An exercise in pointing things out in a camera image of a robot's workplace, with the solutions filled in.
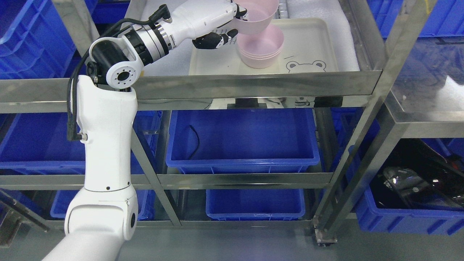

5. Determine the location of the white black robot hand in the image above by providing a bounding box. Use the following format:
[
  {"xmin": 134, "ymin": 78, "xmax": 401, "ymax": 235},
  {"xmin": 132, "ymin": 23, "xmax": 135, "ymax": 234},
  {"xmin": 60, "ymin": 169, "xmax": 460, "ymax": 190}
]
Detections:
[{"xmin": 162, "ymin": 0, "xmax": 248, "ymax": 50}]

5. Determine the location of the pink ikea bowl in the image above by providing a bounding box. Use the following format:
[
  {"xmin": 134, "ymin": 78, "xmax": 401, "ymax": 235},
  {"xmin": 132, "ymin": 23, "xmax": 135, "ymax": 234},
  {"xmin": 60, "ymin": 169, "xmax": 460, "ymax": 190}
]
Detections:
[{"xmin": 228, "ymin": 0, "xmax": 279, "ymax": 34}]

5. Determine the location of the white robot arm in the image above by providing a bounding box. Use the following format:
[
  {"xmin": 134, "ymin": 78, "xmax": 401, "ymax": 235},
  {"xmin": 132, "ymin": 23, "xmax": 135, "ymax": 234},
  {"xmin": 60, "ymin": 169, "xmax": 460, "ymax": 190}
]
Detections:
[{"xmin": 44, "ymin": 20, "xmax": 169, "ymax": 261}]

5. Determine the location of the stack of pink bowls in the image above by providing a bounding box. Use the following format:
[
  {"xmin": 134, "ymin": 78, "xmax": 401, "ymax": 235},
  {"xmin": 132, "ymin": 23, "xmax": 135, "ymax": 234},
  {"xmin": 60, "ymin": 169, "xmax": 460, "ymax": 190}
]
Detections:
[{"xmin": 236, "ymin": 24, "xmax": 285, "ymax": 69}]

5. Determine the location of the blue bin middle shelf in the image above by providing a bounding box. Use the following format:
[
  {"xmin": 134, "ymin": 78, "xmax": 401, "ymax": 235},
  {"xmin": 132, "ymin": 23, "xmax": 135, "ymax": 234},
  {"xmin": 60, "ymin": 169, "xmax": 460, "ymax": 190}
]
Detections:
[{"xmin": 166, "ymin": 108, "xmax": 320, "ymax": 174}]

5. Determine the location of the blue bin shelf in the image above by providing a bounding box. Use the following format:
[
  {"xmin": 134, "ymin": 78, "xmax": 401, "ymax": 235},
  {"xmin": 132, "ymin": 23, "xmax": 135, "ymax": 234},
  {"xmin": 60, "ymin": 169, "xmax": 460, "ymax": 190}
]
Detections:
[
  {"xmin": 0, "ymin": 111, "xmax": 163, "ymax": 175},
  {"xmin": 166, "ymin": 108, "xmax": 320, "ymax": 174},
  {"xmin": 206, "ymin": 189, "xmax": 306, "ymax": 221}
]

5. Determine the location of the stainless steel shelf rack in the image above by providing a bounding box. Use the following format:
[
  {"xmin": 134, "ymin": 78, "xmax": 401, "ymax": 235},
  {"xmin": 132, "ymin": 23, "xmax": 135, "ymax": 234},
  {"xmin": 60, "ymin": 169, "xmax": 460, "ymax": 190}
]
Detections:
[{"xmin": 0, "ymin": 0, "xmax": 439, "ymax": 247}]

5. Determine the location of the blue bin bottom shelf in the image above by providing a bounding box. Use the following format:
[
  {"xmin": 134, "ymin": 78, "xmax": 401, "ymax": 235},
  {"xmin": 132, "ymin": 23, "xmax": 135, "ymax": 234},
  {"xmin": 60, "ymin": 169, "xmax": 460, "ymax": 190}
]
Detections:
[{"xmin": 206, "ymin": 189, "xmax": 306, "ymax": 221}]

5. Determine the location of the blue bin left shelf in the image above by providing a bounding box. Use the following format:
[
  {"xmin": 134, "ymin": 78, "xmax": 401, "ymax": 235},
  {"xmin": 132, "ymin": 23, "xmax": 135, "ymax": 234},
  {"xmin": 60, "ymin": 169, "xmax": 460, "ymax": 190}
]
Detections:
[{"xmin": 0, "ymin": 111, "xmax": 163, "ymax": 175}]

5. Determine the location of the cream bear serving tray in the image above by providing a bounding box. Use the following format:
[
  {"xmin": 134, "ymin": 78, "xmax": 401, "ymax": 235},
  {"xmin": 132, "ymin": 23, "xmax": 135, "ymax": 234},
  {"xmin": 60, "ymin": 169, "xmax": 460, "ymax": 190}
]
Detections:
[{"xmin": 189, "ymin": 18, "xmax": 338, "ymax": 75}]

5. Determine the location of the blue bin upper left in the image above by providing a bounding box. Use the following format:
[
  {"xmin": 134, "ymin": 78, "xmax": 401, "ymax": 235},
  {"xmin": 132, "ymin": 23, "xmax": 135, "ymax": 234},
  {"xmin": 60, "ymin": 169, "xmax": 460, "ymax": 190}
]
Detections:
[{"xmin": 0, "ymin": 0, "xmax": 76, "ymax": 79}]

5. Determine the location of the blue bin lower left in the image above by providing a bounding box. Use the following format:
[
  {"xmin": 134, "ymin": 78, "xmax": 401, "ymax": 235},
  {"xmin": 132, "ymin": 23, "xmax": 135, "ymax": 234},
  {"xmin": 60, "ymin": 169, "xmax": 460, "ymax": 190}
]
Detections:
[{"xmin": 50, "ymin": 189, "xmax": 156, "ymax": 221}]

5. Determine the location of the stainless steel work table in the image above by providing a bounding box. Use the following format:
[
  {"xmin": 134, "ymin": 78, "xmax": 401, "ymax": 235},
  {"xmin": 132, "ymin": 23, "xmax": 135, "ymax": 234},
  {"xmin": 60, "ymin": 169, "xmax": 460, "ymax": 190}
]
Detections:
[{"xmin": 381, "ymin": 0, "xmax": 464, "ymax": 139}]

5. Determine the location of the blue crate top right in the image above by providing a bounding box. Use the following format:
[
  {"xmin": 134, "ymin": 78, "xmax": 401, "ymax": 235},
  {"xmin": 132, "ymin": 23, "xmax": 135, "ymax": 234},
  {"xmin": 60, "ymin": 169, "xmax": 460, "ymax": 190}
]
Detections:
[{"xmin": 367, "ymin": 0, "xmax": 464, "ymax": 38}]

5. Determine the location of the blue bin holding helmet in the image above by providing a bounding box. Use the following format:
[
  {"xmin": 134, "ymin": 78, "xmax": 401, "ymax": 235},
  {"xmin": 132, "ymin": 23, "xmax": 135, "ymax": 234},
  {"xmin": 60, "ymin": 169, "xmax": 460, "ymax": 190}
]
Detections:
[{"xmin": 346, "ymin": 120, "xmax": 464, "ymax": 236}]

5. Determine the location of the black helmet with visor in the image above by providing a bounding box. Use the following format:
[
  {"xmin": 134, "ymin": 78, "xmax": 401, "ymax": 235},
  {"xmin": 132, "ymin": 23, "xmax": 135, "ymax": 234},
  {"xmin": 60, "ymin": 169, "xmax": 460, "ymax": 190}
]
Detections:
[{"xmin": 370, "ymin": 138, "xmax": 464, "ymax": 211}]

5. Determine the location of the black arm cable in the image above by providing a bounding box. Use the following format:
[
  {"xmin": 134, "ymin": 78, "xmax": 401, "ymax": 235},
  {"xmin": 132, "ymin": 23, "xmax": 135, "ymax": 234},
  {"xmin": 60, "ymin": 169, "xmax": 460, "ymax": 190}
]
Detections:
[{"xmin": 67, "ymin": 4, "xmax": 172, "ymax": 142}]

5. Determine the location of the black cable in bin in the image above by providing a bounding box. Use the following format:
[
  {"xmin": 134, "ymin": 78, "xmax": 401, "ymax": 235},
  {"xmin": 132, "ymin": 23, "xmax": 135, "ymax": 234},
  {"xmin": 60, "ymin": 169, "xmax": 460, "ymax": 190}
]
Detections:
[{"xmin": 187, "ymin": 125, "xmax": 200, "ymax": 159}]

